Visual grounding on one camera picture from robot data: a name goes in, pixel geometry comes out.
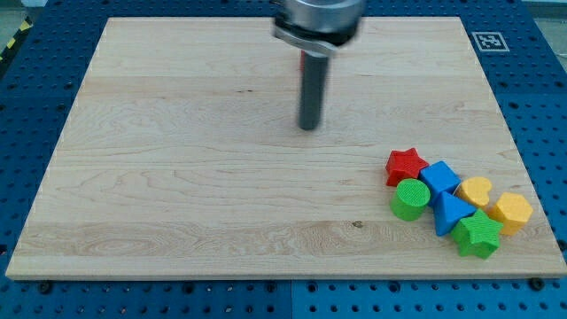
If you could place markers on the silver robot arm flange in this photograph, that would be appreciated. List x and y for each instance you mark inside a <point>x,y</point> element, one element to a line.
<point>318,27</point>

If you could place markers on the red star block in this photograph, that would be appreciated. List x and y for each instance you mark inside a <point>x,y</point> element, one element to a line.
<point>403,165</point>

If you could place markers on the green star block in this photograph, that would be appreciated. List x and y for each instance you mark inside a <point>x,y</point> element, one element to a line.
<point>477,235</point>

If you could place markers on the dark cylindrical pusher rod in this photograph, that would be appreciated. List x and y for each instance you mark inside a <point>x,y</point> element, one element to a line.
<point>313,81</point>

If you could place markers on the light wooden board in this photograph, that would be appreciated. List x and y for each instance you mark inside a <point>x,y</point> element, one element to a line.
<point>181,159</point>

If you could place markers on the green cylinder block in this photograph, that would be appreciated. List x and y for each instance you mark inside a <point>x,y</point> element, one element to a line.
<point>410,199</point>

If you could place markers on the blue cube block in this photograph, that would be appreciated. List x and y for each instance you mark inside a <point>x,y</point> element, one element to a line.
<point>439,177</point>

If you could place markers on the blue triangle block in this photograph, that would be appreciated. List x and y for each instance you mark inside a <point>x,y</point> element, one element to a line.
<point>448,210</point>

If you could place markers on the yellow heart block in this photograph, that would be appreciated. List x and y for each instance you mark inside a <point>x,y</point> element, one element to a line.
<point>475,191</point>

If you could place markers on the yellow hexagon block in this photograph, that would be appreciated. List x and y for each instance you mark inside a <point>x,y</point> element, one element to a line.
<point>512,210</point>

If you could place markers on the white fiducial marker tag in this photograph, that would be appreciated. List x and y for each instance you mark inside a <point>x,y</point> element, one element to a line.
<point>489,41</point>

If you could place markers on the black yellow hazard tape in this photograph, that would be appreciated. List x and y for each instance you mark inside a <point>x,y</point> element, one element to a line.
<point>15,42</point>

